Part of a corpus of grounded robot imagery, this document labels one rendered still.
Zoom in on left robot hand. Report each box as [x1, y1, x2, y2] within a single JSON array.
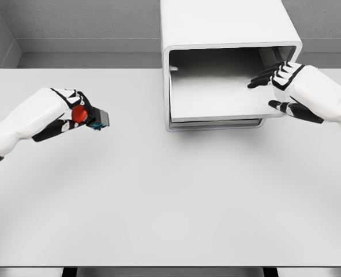
[[16, 87, 96, 143]]

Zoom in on white tabletop storage cabinet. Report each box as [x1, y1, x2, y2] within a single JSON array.
[[159, 0, 303, 132]]

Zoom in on white cabinet drawer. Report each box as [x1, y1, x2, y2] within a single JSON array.
[[168, 68, 290, 124]]

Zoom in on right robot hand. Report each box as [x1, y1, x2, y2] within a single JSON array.
[[246, 61, 341, 125]]

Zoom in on red knob load switch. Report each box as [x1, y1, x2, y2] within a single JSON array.
[[71, 104, 111, 131]]

